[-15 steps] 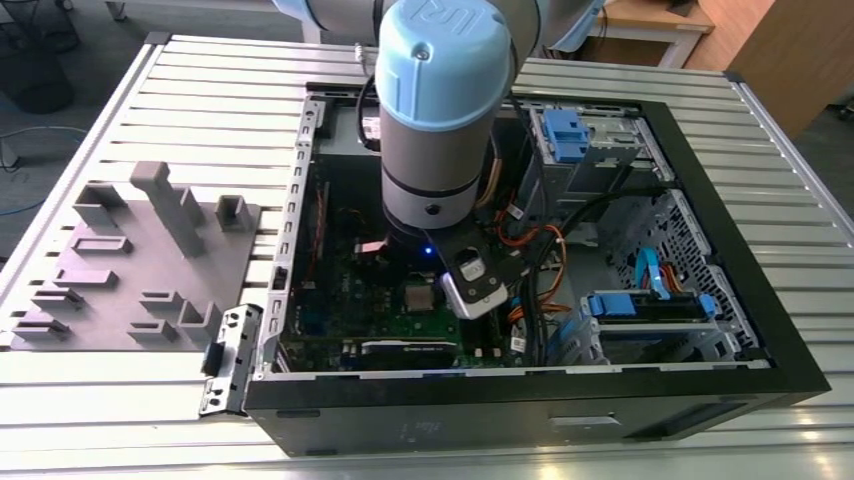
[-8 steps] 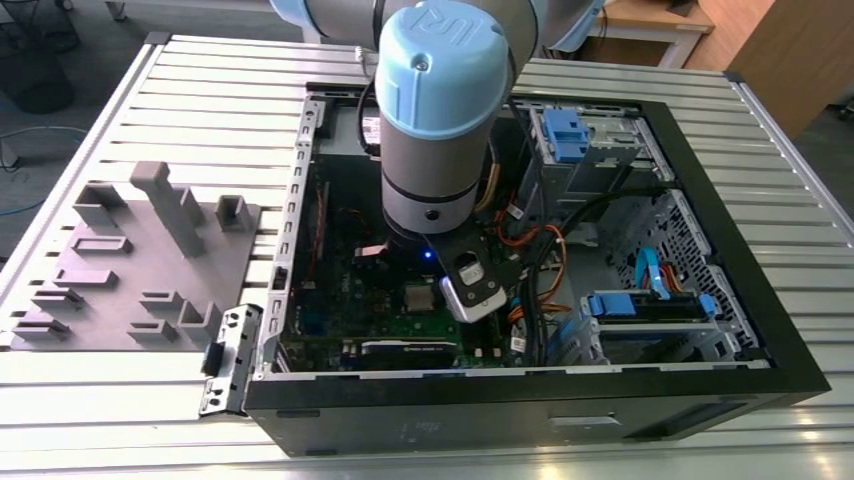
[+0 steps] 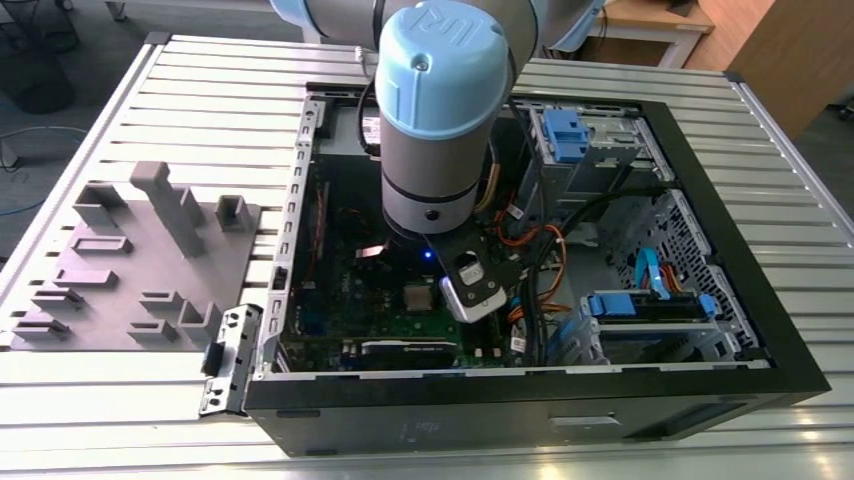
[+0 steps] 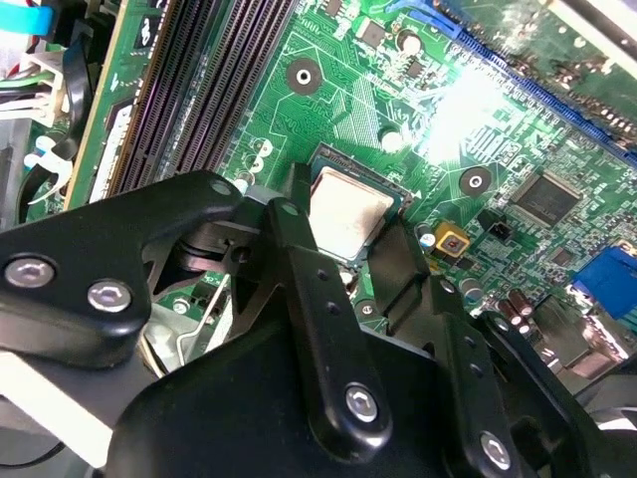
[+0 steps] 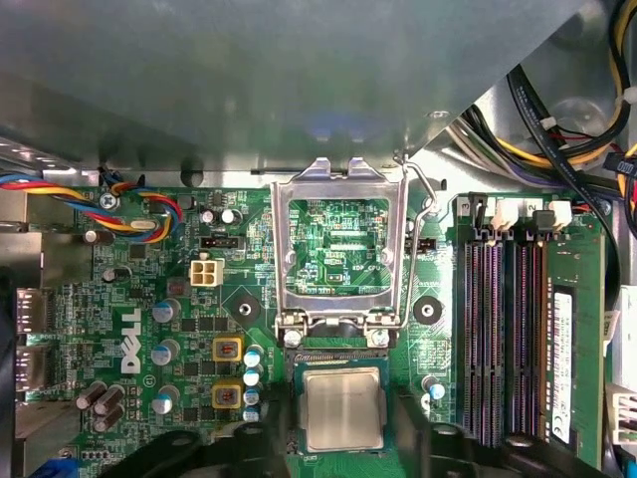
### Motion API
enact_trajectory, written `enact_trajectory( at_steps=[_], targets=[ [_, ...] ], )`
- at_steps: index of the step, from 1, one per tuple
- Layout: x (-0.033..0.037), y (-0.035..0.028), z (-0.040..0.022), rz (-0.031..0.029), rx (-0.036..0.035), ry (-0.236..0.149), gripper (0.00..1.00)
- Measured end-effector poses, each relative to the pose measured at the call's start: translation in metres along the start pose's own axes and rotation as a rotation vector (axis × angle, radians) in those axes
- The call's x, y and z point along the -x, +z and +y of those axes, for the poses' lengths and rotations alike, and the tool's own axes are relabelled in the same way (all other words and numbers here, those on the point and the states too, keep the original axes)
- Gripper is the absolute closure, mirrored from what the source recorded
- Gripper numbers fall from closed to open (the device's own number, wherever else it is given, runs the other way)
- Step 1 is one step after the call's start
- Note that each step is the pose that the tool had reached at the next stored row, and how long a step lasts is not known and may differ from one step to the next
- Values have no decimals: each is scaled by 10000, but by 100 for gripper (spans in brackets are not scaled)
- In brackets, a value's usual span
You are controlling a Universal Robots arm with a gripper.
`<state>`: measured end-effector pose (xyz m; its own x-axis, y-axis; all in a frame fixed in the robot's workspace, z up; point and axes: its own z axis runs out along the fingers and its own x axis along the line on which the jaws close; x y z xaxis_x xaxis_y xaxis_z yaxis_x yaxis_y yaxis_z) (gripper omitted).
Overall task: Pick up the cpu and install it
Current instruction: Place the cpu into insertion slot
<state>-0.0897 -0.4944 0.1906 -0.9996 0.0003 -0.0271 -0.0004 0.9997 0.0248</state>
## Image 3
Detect CPU socket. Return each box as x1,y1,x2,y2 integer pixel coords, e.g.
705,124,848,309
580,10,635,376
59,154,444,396
397,278,442,318

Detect green Dell motherboard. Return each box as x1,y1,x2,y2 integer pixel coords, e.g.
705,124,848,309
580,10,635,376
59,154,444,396
285,219,532,372

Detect Nvidia graphics card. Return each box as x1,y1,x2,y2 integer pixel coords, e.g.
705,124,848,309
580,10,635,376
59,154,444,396
342,337,461,371

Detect blue VGA port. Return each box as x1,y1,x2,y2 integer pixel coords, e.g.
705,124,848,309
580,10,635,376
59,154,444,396
294,307,326,336

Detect grey power supply unit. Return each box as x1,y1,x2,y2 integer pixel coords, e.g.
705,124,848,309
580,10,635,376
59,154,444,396
312,106,388,221

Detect hard disk in blue carrier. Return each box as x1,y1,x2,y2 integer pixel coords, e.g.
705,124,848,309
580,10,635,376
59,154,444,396
585,292,716,321

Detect black PC case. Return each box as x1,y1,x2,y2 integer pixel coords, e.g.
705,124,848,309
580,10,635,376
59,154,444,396
240,82,833,459

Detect tall grey metal disk bay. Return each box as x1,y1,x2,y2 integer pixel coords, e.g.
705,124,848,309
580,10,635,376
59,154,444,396
525,105,675,236

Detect blue disk bay latch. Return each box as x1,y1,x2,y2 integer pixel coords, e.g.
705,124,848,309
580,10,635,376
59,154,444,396
542,108,592,162

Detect grey parts rack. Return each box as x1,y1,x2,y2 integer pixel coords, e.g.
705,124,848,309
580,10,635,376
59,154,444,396
9,160,268,354

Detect low grey metal disk bay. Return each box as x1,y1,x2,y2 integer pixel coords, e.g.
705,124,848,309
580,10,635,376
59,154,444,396
577,289,741,365

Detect black bin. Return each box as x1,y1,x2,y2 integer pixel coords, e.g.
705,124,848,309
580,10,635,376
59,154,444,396
0,47,75,115

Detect wooden cabinet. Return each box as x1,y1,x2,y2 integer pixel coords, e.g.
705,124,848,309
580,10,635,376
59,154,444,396
723,0,854,144

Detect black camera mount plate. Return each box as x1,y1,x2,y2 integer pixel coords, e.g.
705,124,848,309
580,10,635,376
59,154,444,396
425,230,529,311

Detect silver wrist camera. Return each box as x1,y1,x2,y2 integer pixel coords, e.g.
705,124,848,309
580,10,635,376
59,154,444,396
436,273,512,324

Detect thin red wire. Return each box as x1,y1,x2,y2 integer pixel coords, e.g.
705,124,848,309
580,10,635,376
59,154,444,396
312,179,330,262

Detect multicolour power wire bundle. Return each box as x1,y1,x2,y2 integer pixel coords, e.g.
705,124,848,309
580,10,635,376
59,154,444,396
484,147,502,214

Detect orange wire bundle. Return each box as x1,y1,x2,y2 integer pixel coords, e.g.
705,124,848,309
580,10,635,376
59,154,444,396
496,223,574,326

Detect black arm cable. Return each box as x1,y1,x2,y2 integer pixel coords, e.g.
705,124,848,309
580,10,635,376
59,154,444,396
354,44,388,164

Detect short blue flat wire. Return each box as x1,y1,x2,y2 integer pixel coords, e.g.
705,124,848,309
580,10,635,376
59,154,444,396
550,318,582,361

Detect metal side bracket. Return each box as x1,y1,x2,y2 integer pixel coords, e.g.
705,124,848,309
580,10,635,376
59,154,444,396
197,302,264,417

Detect thick black cable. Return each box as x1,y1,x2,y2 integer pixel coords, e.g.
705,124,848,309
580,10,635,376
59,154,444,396
518,184,671,365

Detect blue flat disk wire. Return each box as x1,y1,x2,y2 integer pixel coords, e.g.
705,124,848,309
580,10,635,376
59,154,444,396
636,248,675,301

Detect red orange disk wires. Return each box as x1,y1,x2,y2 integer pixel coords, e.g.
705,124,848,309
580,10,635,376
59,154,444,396
665,263,700,297

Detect pale blue network cable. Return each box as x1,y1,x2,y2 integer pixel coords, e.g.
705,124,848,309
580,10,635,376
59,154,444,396
0,124,89,217

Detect wooden desk white frame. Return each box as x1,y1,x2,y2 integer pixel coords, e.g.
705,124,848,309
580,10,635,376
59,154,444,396
585,0,716,71

